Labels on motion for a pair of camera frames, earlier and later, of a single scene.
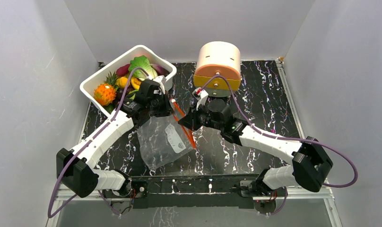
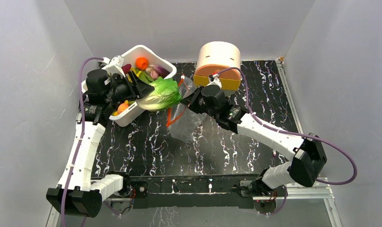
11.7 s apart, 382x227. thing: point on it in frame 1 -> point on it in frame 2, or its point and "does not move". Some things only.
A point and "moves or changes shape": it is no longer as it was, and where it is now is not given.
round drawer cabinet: x=221 y=58 does not move
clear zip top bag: x=164 y=139 moves or changes shape
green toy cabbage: x=143 y=62 moves or changes shape
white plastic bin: x=88 y=86 does not move
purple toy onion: x=160 y=70 does not move
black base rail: x=188 y=191 does not move
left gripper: x=168 y=110 -> x=137 y=89
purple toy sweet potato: x=122 y=70 does not move
